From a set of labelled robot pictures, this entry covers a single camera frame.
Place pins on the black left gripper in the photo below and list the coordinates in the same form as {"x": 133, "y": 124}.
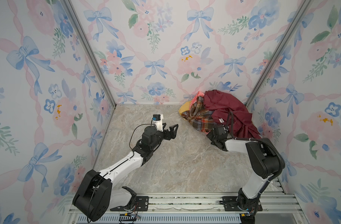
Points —
{"x": 172, "y": 135}

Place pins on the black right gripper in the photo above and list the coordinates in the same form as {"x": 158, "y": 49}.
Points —
{"x": 209, "y": 135}

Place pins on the pink printed cloth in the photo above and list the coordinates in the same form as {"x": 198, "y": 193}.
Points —
{"x": 194, "y": 100}

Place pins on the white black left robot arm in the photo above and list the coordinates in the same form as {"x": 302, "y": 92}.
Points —
{"x": 96, "y": 194}

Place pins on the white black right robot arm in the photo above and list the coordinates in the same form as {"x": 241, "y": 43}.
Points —
{"x": 266, "y": 163}

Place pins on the yellow cloth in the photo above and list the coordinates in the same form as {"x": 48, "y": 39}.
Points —
{"x": 184, "y": 110}

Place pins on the plaid flannel shirt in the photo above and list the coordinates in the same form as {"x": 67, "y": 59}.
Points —
{"x": 201, "y": 118}

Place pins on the maroon shirt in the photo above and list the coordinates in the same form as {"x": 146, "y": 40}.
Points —
{"x": 229, "y": 111}

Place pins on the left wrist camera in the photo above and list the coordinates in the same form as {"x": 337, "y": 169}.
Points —
{"x": 157, "y": 120}

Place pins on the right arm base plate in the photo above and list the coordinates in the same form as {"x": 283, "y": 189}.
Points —
{"x": 241, "y": 204}

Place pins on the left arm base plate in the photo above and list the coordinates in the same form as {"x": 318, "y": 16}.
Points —
{"x": 139, "y": 203}

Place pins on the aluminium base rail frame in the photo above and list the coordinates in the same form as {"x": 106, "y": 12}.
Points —
{"x": 276, "y": 207}

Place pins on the left corner aluminium post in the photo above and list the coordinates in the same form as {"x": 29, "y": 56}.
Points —
{"x": 70, "y": 11}

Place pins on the corner aluminium post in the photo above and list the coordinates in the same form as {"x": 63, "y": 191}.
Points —
{"x": 70, "y": 11}
{"x": 289, "y": 32}

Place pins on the right corner aluminium post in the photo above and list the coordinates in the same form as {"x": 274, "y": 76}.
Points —
{"x": 289, "y": 32}

